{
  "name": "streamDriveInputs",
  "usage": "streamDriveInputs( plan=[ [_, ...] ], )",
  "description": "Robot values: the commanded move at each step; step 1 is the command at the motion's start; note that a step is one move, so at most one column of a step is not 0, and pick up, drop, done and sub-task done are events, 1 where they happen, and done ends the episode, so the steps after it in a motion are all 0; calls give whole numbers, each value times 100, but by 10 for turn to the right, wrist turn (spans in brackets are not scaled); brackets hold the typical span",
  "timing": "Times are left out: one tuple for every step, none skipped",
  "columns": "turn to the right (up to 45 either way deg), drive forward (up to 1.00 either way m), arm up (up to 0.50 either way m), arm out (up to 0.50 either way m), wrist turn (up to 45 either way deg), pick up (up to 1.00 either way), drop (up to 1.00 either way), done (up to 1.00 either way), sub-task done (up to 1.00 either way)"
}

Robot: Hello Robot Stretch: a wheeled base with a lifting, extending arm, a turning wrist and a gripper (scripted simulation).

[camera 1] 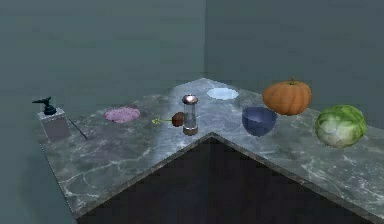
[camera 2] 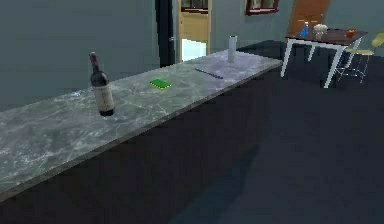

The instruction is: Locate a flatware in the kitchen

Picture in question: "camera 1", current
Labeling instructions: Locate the brown spoon with yellow handle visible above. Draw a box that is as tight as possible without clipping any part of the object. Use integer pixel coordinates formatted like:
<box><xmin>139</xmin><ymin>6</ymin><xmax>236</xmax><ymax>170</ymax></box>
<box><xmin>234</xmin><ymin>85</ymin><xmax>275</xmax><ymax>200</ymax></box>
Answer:
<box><xmin>151</xmin><ymin>111</ymin><xmax>186</xmax><ymax>128</ymax></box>

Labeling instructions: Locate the green cabbage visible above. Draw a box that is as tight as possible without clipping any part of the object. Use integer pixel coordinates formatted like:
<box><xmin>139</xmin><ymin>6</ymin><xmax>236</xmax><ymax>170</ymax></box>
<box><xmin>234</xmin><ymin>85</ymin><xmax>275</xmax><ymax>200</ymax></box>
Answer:
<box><xmin>314</xmin><ymin>104</ymin><xmax>368</xmax><ymax>149</ymax></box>

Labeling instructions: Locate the pale blue plate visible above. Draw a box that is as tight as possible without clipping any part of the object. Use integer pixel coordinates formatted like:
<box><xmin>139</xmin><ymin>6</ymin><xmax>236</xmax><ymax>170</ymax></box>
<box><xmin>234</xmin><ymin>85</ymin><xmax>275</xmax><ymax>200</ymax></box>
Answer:
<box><xmin>206</xmin><ymin>87</ymin><xmax>240</xmax><ymax>101</ymax></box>

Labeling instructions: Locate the clear glass shaker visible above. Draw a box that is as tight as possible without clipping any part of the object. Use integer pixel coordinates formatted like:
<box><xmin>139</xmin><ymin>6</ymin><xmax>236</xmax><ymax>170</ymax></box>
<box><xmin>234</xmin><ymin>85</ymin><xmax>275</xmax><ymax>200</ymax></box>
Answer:
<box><xmin>181</xmin><ymin>94</ymin><xmax>200</xmax><ymax>137</ymax></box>

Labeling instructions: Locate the orange pumpkin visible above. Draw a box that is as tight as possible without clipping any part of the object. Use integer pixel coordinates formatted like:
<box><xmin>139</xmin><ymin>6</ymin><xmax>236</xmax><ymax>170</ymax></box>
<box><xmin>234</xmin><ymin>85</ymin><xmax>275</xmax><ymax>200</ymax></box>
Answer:
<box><xmin>262</xmin><ymin>76</ymin><xmax>313</xmax><ymax>117</ymax></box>

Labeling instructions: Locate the blue bowl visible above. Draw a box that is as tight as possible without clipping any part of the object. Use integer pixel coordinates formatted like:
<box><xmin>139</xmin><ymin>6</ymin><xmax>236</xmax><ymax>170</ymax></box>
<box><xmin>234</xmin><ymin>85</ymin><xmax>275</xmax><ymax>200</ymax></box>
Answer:
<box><xmin>241</xmin><ymin>106</ymin><xmax>279</xmax><ymax>137</ymax></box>

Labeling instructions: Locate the thin dark rod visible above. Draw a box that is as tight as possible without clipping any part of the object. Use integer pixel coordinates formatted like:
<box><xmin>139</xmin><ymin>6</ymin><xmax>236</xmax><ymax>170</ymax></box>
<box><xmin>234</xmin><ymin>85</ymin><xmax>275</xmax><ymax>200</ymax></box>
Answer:
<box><xmin>68</xmin><ymin>118</ymin><xmax>89</xmax><ymax>141</ymax></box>

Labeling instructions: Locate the pink round plate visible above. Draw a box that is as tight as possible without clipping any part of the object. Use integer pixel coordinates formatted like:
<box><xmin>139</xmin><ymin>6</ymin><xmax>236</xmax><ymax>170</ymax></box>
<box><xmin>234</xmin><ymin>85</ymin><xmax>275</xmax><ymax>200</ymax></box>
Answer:
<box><xmin>103</xmin><ymin>106</ymin><xmax>142</xmax><ymax>124</ymax></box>

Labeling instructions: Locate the grey marble corner counter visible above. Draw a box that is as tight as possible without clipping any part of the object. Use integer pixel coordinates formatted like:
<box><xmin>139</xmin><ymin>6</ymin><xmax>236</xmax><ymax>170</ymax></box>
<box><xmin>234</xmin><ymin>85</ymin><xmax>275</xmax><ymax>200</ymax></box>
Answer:
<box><xmin>37</xmin><ymin>77</ymin><xmax>384</xmax><ymax>224</ymax></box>

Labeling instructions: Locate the grey soap dispenser bottle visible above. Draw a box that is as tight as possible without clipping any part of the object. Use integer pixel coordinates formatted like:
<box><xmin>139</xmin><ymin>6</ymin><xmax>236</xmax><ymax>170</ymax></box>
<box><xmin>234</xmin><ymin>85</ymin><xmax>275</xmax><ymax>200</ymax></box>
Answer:
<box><xmin>31</xmin><ymin>96</ymin><xmax>72</xmax><ymax>143</ymax></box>

